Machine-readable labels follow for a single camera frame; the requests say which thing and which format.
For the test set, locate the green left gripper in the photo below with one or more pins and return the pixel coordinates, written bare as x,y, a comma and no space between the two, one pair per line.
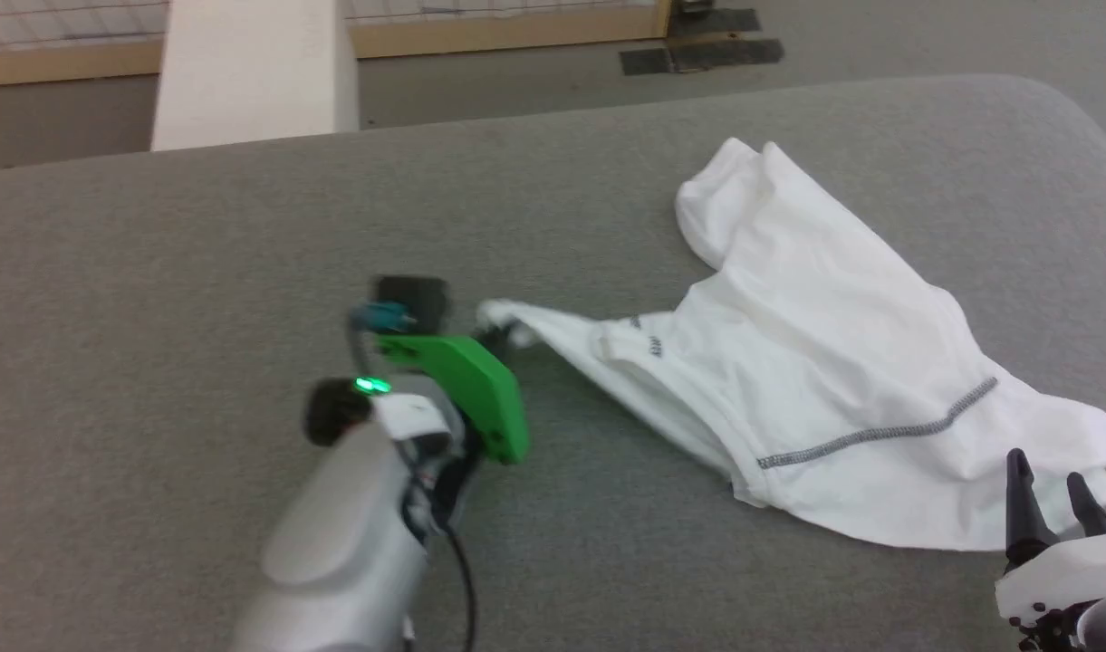
466,380

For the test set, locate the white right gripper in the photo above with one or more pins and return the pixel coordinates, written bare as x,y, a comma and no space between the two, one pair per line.
1060,575

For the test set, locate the white garment with grey stitching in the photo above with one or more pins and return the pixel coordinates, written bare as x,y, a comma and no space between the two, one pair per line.
833,362

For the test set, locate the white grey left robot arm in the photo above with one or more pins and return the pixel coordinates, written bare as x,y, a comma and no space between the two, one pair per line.
335,534

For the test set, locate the white paper label tag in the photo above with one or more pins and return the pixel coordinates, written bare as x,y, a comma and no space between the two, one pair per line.
412,412

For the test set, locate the grey fabric sofa surface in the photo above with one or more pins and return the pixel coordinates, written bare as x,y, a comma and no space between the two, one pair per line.
245,272

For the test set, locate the long wooden baseboard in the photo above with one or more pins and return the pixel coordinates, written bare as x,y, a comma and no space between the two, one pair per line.
507,32

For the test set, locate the white square pillar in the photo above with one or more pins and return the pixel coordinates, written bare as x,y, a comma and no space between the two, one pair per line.
249,72

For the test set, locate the small black floor mat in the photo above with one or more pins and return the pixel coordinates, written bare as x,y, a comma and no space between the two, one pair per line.
716,22

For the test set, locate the short wooden baseboard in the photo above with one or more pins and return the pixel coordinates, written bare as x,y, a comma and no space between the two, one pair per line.
63,62

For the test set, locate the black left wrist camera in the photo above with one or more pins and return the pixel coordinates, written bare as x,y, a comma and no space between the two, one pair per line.
414,301

